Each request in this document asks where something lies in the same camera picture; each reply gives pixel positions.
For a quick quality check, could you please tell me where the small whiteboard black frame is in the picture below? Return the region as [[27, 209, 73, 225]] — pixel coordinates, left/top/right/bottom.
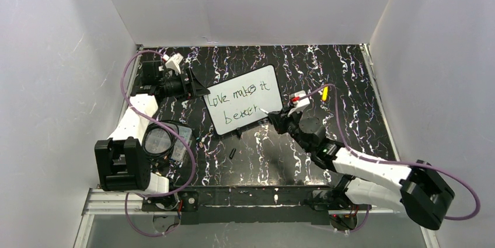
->
[[203, 65, 284, 135]]

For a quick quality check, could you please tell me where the black marker cap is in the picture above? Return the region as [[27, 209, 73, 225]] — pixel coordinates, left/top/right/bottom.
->
[[229, 148, 236, 159]]

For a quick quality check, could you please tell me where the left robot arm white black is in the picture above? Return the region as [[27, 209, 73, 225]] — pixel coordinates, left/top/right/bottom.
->
[[95, 54, 209, 197]]

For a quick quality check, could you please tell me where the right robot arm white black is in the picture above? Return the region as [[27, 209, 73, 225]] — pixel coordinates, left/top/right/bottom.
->
[[267, 109, 455, 230]]

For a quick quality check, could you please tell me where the black base bar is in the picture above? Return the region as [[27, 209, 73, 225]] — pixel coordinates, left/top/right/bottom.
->
[[141, 185, 372, 226]]

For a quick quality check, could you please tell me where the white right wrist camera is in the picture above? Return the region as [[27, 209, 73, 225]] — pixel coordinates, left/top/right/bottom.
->
[[288, 90, 310, 116]]

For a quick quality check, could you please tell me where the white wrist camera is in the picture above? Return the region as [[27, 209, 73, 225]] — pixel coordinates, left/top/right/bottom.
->
[[162, 53, 184, 75], [288, 90, 310, 116]]

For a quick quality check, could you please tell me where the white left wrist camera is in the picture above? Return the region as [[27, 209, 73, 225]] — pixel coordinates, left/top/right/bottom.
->
[[162, 53, 184, 75]]

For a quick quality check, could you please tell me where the whiteboard metal wire stand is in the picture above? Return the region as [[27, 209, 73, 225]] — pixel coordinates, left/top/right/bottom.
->
[[232, 118, 270, 139]]

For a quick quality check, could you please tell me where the aluminium rail left side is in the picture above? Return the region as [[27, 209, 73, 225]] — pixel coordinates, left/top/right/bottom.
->
[[118, 57, 139, 122]]

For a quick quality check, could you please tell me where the aluminium rail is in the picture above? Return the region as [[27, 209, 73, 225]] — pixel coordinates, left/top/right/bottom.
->
[[83, 186, 405, 214], [360, 43, 400, 160], [118, 57, 139, 122]]

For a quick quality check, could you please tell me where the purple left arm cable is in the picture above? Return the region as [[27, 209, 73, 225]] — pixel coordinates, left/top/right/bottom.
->
[[119, 50, 197, 238]]

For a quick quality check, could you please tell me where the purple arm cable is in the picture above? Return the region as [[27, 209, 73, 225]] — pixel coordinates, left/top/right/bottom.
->
[[303, 83, 482, 233], [119, 50, 197, 238]]

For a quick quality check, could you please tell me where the coiled black cable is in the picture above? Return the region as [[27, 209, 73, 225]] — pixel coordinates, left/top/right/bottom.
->
[[141, 120, 186, 160]]

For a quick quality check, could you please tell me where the aluminium rail right side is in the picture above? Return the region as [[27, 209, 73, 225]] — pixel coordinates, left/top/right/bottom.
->
[[360, 43, 400, 160]]

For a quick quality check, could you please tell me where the aluminium front rail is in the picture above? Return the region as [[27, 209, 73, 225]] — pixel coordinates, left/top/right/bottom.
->
[[83, 186, 405, 214]]

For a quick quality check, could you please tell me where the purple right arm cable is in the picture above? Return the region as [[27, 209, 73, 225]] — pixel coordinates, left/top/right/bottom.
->
[[303, 83, 482, 233]]

